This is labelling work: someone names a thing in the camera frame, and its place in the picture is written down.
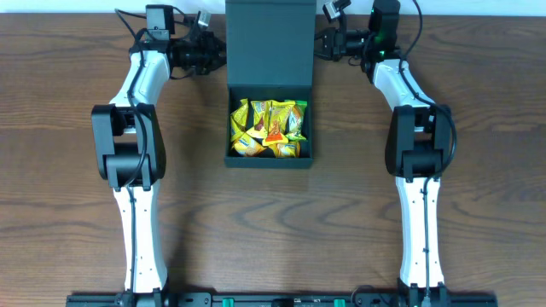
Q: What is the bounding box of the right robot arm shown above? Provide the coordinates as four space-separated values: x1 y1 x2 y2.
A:
315 0 457 306

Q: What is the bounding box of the green Apollo snack packet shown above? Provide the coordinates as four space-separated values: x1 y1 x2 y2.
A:
286 101 307 142

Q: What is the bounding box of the dark green box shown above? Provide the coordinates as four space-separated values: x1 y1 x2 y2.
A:
224 0 317 169

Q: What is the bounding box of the yellow chocolate snack packet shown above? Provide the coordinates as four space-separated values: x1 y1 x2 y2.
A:
247 101 270 139

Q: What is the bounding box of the yellow peanut butter snack packet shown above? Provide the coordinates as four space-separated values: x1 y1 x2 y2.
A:
262 101 295 147

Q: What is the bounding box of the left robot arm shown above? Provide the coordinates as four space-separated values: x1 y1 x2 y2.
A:
91 29 226 306

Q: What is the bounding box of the orange Lemond snack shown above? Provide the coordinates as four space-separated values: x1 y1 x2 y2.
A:
269 141 300 159
232 133 265 157

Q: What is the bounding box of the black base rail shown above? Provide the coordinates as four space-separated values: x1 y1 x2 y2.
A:
65 291 499 307

